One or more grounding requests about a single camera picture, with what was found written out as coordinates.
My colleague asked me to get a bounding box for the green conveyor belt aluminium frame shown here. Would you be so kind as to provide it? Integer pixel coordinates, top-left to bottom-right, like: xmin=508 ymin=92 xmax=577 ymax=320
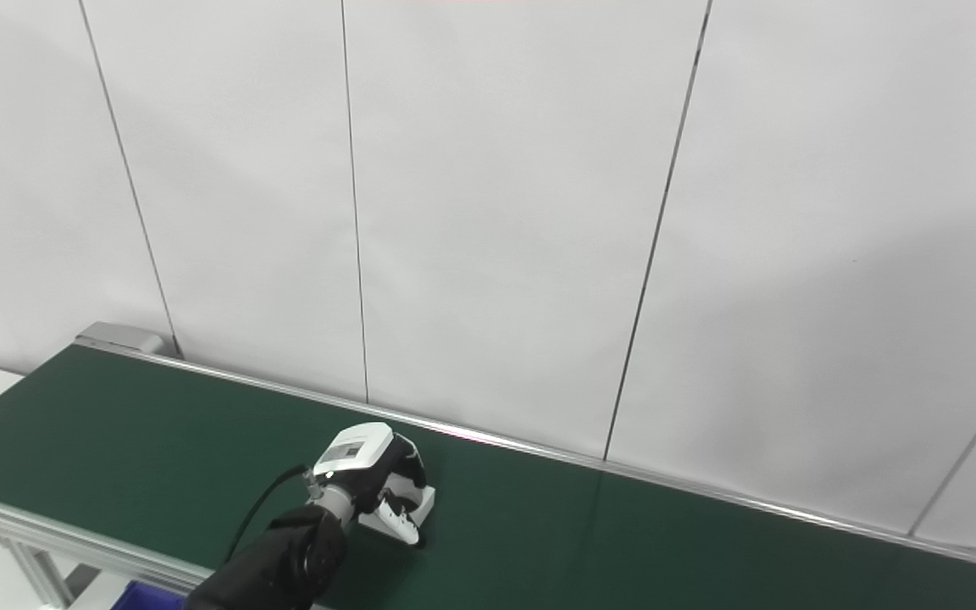
xmin=0 ymin=322 xmax=976 ymax=610

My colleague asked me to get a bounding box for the white square part round hole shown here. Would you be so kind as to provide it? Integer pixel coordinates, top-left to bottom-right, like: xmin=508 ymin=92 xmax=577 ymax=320
xmin=358 ymin=485 xmax=438 ymax=540

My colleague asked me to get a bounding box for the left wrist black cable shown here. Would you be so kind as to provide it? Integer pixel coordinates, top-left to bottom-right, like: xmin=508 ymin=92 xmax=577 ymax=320
xmin=224 ymin=463 xmax=321 ymax=567

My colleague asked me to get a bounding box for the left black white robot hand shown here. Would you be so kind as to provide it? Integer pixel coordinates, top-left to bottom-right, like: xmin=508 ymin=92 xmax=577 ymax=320
xmin=313 ymin=422 xmax=430 ymax=550

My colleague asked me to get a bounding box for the aluminium conveyor leg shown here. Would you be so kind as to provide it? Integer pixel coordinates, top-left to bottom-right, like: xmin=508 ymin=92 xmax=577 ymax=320
xmin=0 ymin=532 xmax=104 ymax=607

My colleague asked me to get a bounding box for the blue plastic bin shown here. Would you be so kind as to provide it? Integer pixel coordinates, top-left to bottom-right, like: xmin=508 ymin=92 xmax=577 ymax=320
xmin=111 ymin=580 xmax=189 ymax=610

